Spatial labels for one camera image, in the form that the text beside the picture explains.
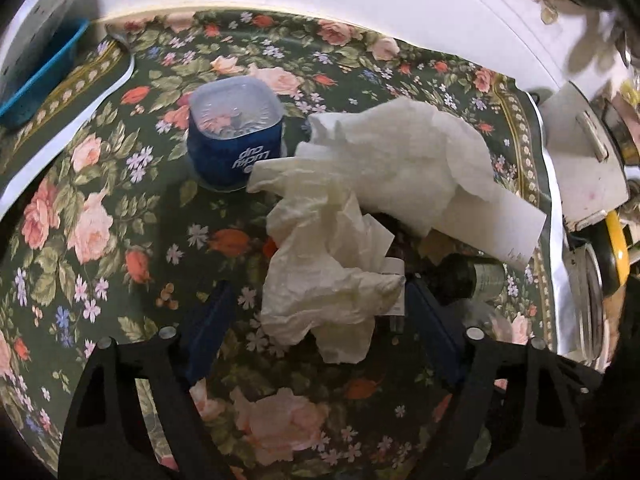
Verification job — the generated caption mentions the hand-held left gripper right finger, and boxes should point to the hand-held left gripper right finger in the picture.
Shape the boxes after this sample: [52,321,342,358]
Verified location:
[404,275,606,480]

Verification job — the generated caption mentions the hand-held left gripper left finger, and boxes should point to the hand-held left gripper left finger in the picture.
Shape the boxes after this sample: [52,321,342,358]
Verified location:
[57,279,238,480]

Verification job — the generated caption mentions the white tissue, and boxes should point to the white tissue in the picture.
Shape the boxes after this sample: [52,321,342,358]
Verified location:
[247,157,406,365]

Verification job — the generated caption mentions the white paper towel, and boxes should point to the white paper towel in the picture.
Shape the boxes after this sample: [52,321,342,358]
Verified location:
[295,97,547,271]

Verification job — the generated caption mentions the dark glass bottle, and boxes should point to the dark glass bottle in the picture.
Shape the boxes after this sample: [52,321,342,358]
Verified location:
[425,252,508,311]

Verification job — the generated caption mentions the blue cup with clear lid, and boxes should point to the blue cup with clear lid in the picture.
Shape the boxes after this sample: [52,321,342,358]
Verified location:
[186,77,285,192]

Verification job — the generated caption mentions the floral green tablecloth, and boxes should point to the floral green tablecloth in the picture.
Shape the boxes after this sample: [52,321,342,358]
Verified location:
[0,10,566,480]

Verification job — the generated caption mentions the yellow and black tool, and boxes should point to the yellow and black tool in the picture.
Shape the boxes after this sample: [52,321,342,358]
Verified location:
[597,210,631,301]

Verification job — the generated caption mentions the white kitchen appliance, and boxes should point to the white kitchen appliance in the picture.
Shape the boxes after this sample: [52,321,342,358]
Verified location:
[540,82,631,231]

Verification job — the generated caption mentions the blue plastic basket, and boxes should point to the blue plastic basket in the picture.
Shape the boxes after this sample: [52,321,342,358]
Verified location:
[0,19,91,128]

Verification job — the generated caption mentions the white round perforated lid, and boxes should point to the white round perforated lid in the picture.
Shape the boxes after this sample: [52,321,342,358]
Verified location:
[0,0,90,106]

